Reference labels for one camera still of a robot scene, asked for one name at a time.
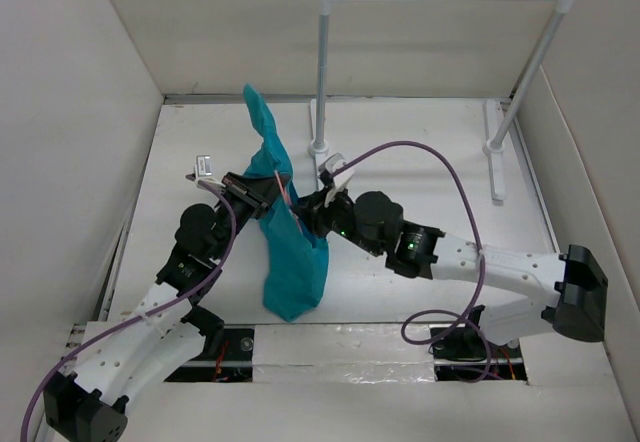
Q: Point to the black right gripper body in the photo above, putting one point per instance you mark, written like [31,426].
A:
[338,214]

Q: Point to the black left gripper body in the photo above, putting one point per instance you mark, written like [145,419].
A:
[247,202]

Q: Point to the pink wire hanger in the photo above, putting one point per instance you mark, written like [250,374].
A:
[286,197]

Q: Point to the teal t shirt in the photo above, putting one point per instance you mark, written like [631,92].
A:
[298,260]

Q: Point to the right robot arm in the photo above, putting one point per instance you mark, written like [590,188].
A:
[561,292]

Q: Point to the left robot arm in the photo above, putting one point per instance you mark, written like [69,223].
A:
[168,327]

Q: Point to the white clothes rack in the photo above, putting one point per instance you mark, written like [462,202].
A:
[484,49]

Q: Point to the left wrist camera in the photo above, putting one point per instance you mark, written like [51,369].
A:
[203,169]

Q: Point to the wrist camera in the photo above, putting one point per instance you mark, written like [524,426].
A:
[203,169]
[332,173]

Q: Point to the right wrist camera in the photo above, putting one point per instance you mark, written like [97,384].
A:
[332,173]

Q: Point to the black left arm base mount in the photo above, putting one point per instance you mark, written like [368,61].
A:
[227,356]

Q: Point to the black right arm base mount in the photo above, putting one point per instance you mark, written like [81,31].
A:
[461,357]

